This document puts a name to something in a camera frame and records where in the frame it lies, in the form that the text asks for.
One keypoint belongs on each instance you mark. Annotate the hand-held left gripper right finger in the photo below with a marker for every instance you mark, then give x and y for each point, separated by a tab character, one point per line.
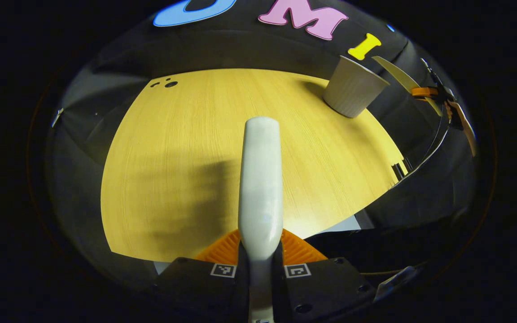
321	287

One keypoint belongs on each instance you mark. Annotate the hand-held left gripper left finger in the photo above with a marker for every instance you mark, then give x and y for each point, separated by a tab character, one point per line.
195	287

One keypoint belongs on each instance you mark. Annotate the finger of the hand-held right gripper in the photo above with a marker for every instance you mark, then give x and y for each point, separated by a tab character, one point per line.
424	92

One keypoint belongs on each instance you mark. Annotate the white plastic dustpan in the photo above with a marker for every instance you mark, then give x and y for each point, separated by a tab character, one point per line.
397	74

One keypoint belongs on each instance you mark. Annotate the white ribbed garbage bin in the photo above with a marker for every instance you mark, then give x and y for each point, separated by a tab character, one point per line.
352	89

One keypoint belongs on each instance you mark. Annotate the wooden desktop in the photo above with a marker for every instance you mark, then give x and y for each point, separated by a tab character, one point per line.
173	157

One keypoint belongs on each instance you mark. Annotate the black desk edge clamp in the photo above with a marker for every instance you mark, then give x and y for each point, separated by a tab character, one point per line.
396	172
405	165

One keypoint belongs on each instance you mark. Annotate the black backdrop cloth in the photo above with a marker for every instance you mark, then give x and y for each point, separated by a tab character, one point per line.
240	49

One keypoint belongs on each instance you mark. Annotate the silver metal clip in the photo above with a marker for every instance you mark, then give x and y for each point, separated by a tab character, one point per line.
57	117

